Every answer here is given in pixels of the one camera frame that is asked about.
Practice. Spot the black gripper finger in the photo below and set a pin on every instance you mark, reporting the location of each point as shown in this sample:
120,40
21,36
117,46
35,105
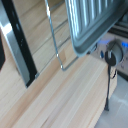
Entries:
1,53

